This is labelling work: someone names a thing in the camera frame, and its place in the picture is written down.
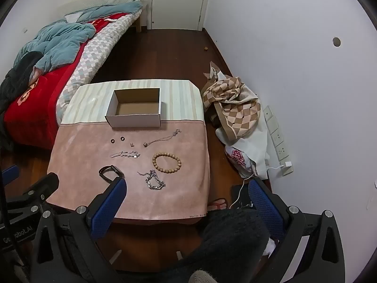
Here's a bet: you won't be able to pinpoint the white plastic bag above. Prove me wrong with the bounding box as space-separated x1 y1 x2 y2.
216 94 270 180

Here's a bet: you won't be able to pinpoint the white cable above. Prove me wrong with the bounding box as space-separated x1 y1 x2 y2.
230 165 285 210

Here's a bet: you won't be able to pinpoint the black smart watch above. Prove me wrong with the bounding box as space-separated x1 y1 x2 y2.
98 165 125 185

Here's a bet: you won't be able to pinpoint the red slipper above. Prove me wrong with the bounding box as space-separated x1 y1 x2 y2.
208 198 229 211

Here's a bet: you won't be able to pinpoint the silver charm bracelet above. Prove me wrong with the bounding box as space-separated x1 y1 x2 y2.
111 151 141 159

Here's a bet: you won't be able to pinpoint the red printed bag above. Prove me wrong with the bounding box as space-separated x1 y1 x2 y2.
225 149 257 179

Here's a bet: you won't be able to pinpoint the checkered quilt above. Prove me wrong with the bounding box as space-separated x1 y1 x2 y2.
56 13 139 124

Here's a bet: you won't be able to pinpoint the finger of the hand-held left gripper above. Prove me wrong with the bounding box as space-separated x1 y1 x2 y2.
6 172 59 213
0 165 20 183

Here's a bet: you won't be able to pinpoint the red blanket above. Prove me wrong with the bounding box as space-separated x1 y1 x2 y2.
3 13 142 149

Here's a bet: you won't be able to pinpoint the wooden bead bracelet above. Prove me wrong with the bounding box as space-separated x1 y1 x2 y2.
152 152 182 174

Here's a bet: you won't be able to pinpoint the dark fuzzy cloth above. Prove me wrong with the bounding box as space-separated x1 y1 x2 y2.
0 51 43 154

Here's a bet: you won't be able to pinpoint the chunky silver chain bracelet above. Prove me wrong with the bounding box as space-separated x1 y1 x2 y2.
137 170 166 191

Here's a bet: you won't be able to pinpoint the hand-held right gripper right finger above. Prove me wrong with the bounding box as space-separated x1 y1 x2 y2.
248 178 346 283

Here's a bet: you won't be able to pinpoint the striped table cloth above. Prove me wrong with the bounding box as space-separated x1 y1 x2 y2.
60 79 205 125

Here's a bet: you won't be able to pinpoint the blue quilt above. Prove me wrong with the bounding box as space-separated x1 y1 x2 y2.
13 1 143 73

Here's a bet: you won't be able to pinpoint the wooden bed frame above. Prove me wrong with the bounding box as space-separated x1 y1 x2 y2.
94 0 149 33

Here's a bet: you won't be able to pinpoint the white wall sockets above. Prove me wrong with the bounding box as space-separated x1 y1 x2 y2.
263 105 294 177

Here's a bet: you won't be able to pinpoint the thin silver necklace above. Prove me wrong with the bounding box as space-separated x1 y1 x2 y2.
143 129 182 148

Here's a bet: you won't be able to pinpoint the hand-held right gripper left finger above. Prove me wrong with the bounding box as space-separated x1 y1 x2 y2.
31 178 128 283

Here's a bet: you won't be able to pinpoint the pink table mat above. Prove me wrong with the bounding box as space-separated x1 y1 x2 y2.
46 120 210 221

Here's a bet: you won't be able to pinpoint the white door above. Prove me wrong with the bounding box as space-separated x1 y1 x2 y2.
152 0 208 31

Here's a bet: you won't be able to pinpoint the brown checkered cloth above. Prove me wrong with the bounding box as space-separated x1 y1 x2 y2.
201 61 261 139

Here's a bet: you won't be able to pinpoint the cardboard box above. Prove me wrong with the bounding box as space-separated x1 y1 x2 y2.
105 88 162 128

